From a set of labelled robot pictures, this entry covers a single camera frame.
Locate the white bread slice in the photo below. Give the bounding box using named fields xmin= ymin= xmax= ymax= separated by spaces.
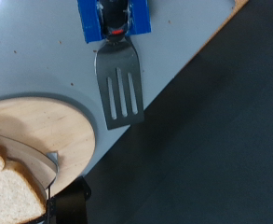
xmin=0 ymin=147 xmax=48 ymax=224

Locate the metal spatula with blue block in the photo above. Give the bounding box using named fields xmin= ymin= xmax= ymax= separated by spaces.
xmin=76 ymin=0 xmax=152 ymax=131

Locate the silver toaster oven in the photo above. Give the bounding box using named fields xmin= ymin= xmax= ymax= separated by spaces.
xmin=0 ymin=0 xmax=238 ymax=175

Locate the round wooden plate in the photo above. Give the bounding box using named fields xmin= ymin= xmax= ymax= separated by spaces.
xmin=0 ymin=96 xmax=97 ymax=200

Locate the black metal bookend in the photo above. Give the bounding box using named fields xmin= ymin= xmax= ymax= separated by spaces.
xmin=46 ymin=176 xmax=92 ymax=224

